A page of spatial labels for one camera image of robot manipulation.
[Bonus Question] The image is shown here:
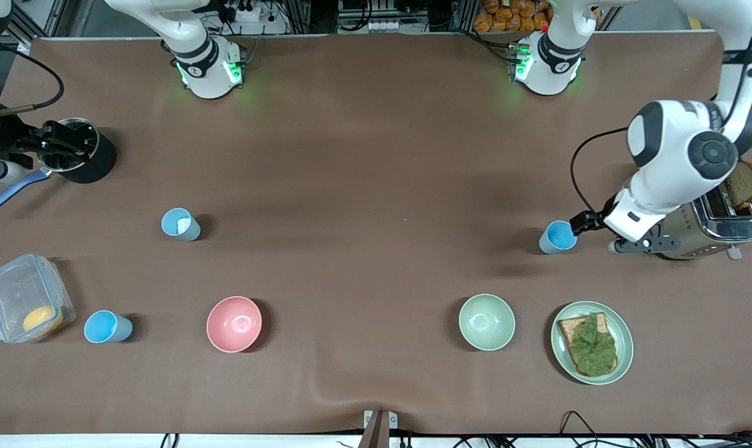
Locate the cream and chrome toaster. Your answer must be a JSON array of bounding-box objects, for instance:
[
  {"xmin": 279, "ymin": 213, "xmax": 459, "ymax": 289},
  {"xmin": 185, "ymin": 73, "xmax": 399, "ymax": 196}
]
[{"xmin": 656, "ymin": 161, "xmax": 752, "ymax": 262}]

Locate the black saucepan with blue handle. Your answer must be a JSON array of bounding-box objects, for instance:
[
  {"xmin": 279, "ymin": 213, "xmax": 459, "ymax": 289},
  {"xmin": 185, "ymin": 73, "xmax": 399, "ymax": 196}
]
[{"xmin": 0, "ymin": 117, "xmax": 118, "ymax": 215}]

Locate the pale green plate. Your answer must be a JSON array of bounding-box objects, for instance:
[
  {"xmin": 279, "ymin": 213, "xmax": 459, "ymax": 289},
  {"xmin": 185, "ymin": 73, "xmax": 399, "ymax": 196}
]
[{"xmin": 550, "ymin": 301, "xmax": 634, "ymax": 386}]

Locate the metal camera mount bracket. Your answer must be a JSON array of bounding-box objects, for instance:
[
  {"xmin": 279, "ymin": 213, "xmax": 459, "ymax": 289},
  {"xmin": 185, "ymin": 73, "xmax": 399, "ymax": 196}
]
[{"xmin": 363, "ymin": 409, "xmax": 398, "ymax": 448}]

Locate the yellow round food piece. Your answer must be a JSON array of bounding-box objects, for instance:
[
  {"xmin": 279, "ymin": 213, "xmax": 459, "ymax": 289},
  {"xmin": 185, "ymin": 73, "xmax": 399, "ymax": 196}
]
[{"xmin": 22, "ymin": 305, "xmax": 64, "ymax": 340}]

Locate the pink bowl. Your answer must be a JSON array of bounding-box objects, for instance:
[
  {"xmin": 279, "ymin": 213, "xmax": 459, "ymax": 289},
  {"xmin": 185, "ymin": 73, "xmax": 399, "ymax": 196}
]
[{"xmin": 207, "ymin": 296, "xmax": 263, "ymax": 353}]

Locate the light toast bread slice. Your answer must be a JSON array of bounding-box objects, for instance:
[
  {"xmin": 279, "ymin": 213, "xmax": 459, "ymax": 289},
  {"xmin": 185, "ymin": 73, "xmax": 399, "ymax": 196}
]
[{"xmin": 557, "ymin": 312, "xmax": 619, "ymax": 378}]

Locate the brown table cover cloth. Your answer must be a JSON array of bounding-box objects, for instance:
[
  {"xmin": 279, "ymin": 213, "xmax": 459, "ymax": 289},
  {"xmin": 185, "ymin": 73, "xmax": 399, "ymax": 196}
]
[{"xmin": 0, "ymin": 31, "xmax": 752, "ymax": 436}]

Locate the bag of orange buns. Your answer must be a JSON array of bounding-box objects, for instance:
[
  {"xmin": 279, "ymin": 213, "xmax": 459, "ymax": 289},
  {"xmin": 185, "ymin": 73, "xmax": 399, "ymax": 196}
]
[{"xmin": 473, "ymin": 0, "xmax": 554, "ymax": 33}]

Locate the thin black cable loop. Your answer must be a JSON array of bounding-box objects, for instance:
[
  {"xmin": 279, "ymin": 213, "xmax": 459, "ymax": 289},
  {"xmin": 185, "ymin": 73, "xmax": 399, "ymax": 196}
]
[{"xmin": 559, "ymin": 410, "xmax": 601, "ymax": 436}]

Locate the brown bread slice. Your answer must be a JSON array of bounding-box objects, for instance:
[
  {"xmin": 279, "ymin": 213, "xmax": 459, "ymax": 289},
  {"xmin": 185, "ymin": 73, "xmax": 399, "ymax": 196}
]
[{"xmin": 724, "ymin": 160, "xmax": 752, "ymax": 210}]

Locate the aluminium frame rail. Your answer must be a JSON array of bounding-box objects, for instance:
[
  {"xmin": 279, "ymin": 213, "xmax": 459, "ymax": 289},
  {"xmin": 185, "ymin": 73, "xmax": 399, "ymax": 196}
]
[{"xmin": 6, "ymin": 0, "xmax": 65, "ymax": 43}]

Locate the clear plastic food container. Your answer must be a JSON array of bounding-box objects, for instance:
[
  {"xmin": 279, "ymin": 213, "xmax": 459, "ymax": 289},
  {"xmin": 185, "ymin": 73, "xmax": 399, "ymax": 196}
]
[{"xmin": 0, "ymin": 253, "xmax": 77, "ymax": 345}]

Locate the pale green bowl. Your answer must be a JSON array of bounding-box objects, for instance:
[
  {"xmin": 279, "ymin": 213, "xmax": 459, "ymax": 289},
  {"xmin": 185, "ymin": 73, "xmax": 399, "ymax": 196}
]
[{"xmin": 458, "ymin": 293, "xmax": 516, "ymax": 352}]

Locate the green lettuce leaf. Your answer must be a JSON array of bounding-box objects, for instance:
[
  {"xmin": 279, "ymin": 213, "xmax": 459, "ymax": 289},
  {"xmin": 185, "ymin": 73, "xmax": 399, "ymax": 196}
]
[{"xmin": 567, "ymin": 312, "xmax": 618, "ymax": 376}]

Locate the blue plastic cup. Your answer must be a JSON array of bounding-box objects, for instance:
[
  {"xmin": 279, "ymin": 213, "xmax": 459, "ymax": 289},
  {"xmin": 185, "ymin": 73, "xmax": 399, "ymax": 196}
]
[
  {"xmin": 161, "ymin": 208, "xmax": 202, "ymax": 242},
  {"xmin": 539, "ymin": 220, "xmax": 578, "ymax": 255},
  {"xmin": 83, "ymin": 310, "xmax": 134, "ymax": 344}
]

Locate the white power strip with plugs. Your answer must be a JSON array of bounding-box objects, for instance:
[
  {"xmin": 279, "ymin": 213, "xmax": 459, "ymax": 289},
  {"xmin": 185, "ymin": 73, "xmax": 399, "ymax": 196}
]
[{"xmin": 226, "ymin": 0, "xmax": 266, "ymax": 23}]

